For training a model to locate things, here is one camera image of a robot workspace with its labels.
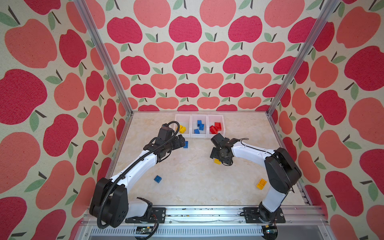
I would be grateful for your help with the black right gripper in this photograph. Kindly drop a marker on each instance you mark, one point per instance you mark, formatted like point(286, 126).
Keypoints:
point(213, 153)

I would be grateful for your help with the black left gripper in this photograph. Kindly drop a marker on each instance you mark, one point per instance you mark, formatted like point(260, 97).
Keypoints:
point(177, 145)

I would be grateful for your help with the red long lego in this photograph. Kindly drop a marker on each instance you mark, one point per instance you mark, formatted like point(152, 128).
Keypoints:
point(213, 130)

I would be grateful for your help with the small blue lego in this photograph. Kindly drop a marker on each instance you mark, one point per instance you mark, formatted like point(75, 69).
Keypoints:
point(157, 179)

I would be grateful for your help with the orange yellow lego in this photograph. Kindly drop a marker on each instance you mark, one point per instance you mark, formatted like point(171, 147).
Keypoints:
point(261, 184)

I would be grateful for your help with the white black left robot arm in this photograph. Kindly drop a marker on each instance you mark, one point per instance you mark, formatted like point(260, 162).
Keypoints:
point(110, 204)

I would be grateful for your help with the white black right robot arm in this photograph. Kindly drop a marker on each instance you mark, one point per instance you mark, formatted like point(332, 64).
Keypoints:
point(282, 171)

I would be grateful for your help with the white middle plastic bin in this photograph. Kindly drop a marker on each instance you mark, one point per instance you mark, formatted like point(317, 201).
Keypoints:
point(204, 119)

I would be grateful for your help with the white plastic bin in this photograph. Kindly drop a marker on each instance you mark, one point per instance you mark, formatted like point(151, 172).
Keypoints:
point(204, 119)
point(185, 121)
point(211, 121)

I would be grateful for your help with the white left plastic bin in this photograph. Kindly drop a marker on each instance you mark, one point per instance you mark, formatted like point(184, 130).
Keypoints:
point(185, 121)

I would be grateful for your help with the white right plastic bin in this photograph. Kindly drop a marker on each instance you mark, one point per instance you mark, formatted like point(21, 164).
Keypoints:
point(211, 121)

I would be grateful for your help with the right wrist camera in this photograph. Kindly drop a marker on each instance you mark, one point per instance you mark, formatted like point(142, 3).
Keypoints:
point(219, 141)

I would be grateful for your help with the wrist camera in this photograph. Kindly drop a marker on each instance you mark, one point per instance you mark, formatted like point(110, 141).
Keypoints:
point(165, 134)
point(219, 141)

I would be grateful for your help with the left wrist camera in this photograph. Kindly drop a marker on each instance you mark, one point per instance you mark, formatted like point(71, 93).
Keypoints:
point(165, 134)

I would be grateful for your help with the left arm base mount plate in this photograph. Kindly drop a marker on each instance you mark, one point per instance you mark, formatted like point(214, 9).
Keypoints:
point(151, 215)

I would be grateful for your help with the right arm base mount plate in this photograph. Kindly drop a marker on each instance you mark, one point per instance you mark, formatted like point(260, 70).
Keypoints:
point(263, 216)

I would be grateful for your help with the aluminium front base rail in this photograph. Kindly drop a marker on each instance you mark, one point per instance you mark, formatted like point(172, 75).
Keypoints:
point(214, 223)

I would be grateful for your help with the aluminium left frame post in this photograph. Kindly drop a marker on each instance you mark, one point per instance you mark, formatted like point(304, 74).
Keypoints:
point(103, 53)

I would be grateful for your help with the aluminium frame post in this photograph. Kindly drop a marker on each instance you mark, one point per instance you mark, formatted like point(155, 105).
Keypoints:
point(319, 25)
point(103, 53)

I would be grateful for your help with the aluminium right frame post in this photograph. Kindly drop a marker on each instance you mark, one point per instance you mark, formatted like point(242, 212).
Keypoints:
point(319, 25)

